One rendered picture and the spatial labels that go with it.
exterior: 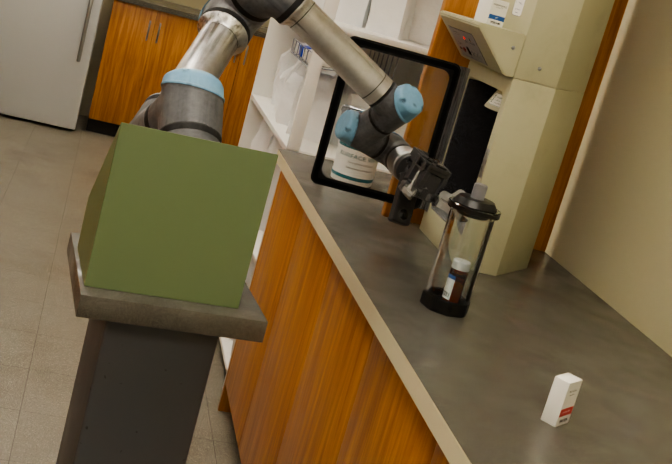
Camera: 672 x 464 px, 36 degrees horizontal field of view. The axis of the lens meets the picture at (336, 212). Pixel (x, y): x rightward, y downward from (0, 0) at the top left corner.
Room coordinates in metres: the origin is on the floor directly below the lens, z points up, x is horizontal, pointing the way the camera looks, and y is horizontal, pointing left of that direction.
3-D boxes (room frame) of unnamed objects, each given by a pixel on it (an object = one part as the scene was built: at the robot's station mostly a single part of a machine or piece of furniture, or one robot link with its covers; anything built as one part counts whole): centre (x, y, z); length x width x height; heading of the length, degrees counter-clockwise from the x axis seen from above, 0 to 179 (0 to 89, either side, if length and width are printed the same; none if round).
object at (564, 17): (2.58, -0.39, 1.33); 0.32 x 0.25 x 0.77; 15
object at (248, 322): (1.77, 0.27, 0.92); 0.32 x 0.32 x 0.04; 21
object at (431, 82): (2.68, -0.06, 1.19); 0.30 x 0.01 x 0.40; 95
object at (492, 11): (2.49, -0.22, 1.54); 0.05 x 0.05 x 0.06; 34
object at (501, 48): (2.53, -0.21, 1.46); 0.32 x 0.11 x 0.10; 15
